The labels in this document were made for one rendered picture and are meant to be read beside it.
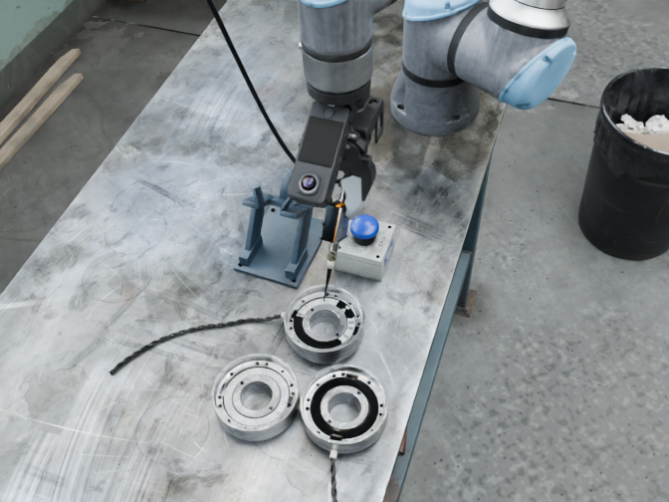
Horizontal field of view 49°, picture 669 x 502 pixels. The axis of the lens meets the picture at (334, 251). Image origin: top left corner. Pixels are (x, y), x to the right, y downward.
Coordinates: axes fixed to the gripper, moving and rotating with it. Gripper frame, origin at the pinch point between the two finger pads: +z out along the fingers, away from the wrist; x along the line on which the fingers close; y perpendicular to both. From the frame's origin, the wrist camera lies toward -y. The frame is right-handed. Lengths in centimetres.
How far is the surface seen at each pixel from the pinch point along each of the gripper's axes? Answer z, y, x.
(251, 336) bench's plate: 13.0, -13.7, 7.6
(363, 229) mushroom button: 5.7, 3.1, -2.3
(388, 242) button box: 8.7, 4.4, -5.4
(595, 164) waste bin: 67, 94, -32
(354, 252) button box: 8.6, 1.1, -1.6
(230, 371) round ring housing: 10.0, -20.9, 6.6
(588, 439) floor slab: 93, 31, -47
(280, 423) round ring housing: 9.4, -25.4, -2.4
